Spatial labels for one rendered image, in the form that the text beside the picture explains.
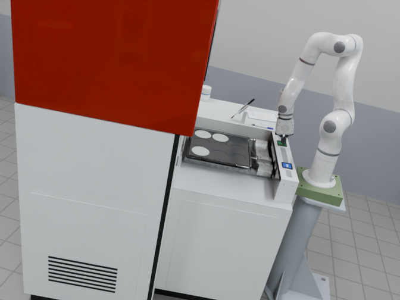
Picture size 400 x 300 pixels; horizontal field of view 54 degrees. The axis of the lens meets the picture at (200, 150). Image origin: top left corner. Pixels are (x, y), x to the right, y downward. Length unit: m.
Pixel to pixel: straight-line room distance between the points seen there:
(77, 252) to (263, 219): 0.97
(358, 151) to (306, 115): 0.60
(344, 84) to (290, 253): 1.08
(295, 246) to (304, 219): 0.20
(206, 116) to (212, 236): 0.76
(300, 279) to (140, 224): 1.27
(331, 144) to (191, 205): 0.80
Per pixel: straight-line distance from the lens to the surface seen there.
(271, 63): 3.71
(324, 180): 2.30
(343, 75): 2.11
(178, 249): 2.28
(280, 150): 2.34
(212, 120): 2.50
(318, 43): 2.14
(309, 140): 3.94
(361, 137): 3.96
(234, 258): 2.30
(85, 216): 2.00
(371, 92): 3.83
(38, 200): 2.03
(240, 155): 2.29
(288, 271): 2.67
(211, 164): 2.25
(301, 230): 2.46
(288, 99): 2.18
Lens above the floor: 1.98
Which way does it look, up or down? 29 degrees down
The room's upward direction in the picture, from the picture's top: 12 degrees clockwise
